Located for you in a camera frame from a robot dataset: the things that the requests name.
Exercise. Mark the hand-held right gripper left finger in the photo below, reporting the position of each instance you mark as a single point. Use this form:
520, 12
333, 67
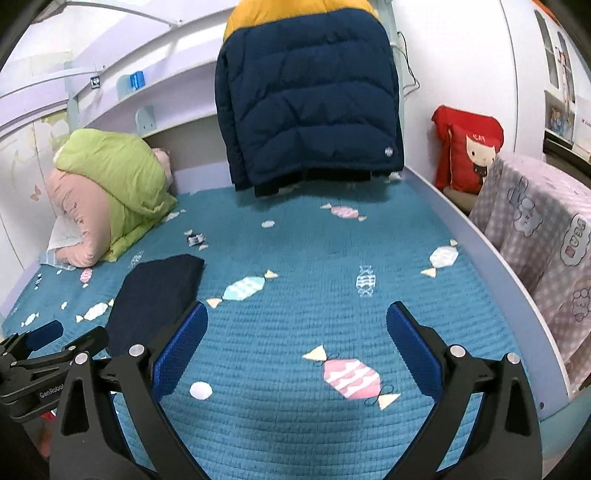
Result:
182, 341

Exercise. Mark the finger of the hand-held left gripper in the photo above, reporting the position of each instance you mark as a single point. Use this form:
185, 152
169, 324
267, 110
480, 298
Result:
87, 344
44, 334

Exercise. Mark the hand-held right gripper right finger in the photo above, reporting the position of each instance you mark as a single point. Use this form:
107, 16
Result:
413, 346

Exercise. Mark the dark denim jacket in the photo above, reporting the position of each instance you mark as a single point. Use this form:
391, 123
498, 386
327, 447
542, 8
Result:
152, 295

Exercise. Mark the white pillow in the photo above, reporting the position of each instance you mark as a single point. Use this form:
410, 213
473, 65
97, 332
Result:
62, 240

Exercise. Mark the pink quilt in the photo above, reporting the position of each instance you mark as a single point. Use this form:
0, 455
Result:
78, 207

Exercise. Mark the teal candy-print bedspread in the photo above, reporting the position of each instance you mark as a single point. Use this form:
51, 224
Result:
300, 258

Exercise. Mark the grey checked bear blanket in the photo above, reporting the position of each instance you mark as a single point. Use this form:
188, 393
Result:
531, 221

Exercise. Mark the green quilt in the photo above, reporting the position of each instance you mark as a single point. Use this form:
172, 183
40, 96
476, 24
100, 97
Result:
115, 170

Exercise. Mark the red cartoon cushion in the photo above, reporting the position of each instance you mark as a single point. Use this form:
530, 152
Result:
461, 170

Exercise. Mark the black hanging garment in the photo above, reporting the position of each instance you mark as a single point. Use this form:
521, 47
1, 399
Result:
314, 180

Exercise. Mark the house-shaped shelf divider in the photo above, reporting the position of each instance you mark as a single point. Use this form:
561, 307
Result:
145, 120

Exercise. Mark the dark desk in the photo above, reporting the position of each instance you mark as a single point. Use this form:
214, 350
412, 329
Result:
565, 147

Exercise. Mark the small black tag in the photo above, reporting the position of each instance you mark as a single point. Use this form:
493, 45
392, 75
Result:
96, 82

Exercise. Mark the small blue box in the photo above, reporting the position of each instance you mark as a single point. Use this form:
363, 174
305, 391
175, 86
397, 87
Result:
137, 80

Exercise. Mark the navy and yellow puffer jacket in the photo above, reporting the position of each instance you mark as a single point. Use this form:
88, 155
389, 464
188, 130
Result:
309, 101

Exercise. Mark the colourful picture book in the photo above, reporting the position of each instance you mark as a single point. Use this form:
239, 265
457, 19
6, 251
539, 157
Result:
558, 120

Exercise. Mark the white cabinet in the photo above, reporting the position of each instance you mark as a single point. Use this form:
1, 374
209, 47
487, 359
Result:
526, 69

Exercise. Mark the butterfly wall sticker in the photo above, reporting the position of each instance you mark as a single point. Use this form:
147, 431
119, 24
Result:
36, 193

